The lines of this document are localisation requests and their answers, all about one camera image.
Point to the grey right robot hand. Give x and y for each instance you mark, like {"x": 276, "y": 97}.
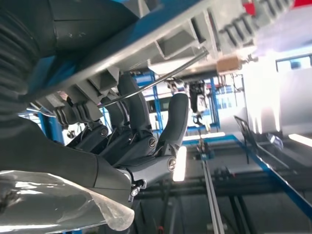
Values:
{"x": 60, "y": 161}

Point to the clear plastic hand cover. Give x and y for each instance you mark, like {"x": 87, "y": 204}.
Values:
{"x": 60, "y": 203}

